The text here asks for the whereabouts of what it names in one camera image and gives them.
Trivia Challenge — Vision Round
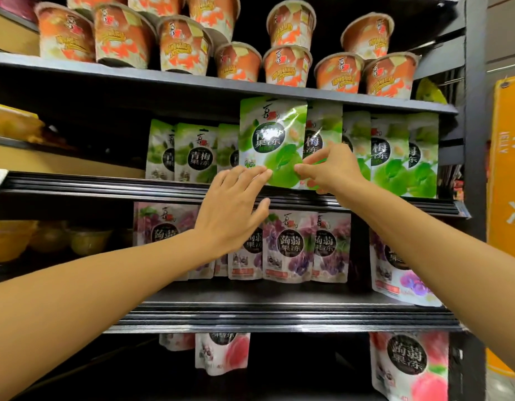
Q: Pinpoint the person's right hand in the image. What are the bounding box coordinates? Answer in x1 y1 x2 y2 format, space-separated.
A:
294 141 369 209

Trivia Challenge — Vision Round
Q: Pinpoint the person's left hand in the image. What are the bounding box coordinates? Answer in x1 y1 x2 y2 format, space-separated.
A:
193 164 274 260

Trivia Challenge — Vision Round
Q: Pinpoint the row of purple jelly packs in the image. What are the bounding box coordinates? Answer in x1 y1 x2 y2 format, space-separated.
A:
133 201 443 309

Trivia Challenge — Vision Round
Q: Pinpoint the row of green plum pouches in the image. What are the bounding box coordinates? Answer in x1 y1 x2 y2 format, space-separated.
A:
145 102 441 200

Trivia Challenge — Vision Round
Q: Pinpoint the black low shelf rack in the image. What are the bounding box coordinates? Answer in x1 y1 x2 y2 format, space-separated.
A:
0 0 488 401

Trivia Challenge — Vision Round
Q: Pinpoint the row of orange jelly tubs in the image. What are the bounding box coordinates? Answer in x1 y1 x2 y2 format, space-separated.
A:
33 0 421 101

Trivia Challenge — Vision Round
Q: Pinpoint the person's left forearm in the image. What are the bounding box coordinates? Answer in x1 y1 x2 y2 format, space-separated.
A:
0 229 224 401

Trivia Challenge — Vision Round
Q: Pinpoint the person's right forearm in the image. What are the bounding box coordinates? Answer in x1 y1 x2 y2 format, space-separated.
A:
336 181 515 380

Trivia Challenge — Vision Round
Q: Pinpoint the row of yellow jelly cups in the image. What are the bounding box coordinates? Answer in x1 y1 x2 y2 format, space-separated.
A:
0 219 134 265

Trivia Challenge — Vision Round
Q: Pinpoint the yellow green pack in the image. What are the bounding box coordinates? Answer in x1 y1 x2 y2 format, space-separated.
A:
415 77 449 106

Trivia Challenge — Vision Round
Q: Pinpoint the tan cardboard tray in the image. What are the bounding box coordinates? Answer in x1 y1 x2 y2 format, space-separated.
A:
0 10 41 57
0 142 147 179

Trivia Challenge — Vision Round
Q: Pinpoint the orange hanging sign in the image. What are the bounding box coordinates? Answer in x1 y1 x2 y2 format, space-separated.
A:
486 74 515 380

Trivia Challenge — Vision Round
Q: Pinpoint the yellow packet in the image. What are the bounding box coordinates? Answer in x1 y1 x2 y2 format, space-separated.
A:
0 101 47 144

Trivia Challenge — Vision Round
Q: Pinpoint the dark red packet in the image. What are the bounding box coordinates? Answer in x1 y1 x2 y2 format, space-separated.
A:
0 0 41 22

